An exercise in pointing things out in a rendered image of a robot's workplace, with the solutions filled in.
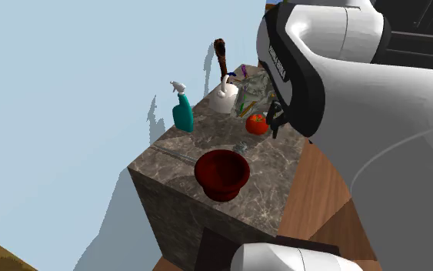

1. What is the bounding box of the red tomato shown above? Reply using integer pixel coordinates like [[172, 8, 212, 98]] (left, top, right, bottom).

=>
[[245, 113, 270, 136]]

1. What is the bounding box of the orange pencil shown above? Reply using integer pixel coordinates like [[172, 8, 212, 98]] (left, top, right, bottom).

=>
[[243, 100, 258, 119]]

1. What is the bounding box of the clear pen holder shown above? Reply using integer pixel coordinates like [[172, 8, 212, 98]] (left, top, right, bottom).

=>
[[230, 70, 278, 119]]

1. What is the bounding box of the white kettle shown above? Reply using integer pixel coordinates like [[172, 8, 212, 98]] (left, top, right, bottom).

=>
[[208, 73, 240, 115]]

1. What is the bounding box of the dark red bowl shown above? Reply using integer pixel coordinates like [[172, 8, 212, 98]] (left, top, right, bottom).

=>
[[194, 149, 251, 203]]

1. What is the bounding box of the teal spray bottle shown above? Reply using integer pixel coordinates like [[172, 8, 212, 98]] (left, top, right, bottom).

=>
[[169, 80, 195, 134]]

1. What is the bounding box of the black cabinet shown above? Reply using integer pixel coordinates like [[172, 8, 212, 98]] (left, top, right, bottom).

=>
[[369, 0, 433, 73]]

